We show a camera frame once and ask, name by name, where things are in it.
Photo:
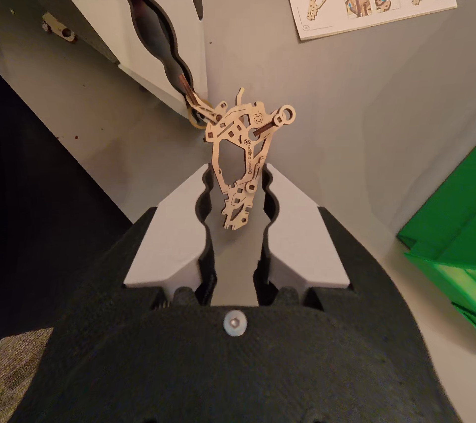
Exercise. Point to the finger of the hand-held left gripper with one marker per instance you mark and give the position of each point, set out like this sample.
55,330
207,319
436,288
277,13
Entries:
167,2
96,13

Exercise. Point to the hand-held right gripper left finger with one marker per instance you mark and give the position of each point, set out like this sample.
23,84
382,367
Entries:
167,244

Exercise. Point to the stacked green plastic bins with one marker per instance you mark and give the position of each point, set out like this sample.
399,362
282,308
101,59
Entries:
446,207

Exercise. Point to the wooden buggy model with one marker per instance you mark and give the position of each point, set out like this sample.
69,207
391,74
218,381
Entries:
253,158

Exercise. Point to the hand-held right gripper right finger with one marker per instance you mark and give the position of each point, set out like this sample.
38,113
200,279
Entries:
301,244

